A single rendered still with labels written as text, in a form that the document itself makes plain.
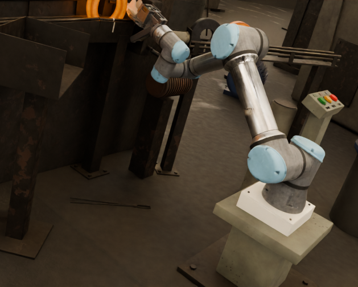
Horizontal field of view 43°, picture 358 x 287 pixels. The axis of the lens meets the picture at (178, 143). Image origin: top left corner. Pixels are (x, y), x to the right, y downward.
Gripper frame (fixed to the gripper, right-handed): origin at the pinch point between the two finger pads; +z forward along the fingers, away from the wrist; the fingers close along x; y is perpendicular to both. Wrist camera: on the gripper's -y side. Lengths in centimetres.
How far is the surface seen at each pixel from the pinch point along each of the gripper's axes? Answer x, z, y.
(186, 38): -24.5, -17.4, -2.4
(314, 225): -5, -112, -10
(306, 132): -53, -79, -7
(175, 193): -20, -59, -60
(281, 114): -48, -66, -7
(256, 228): 18, -102, -14
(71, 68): 47, -31, -5
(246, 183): -48, -75, -45
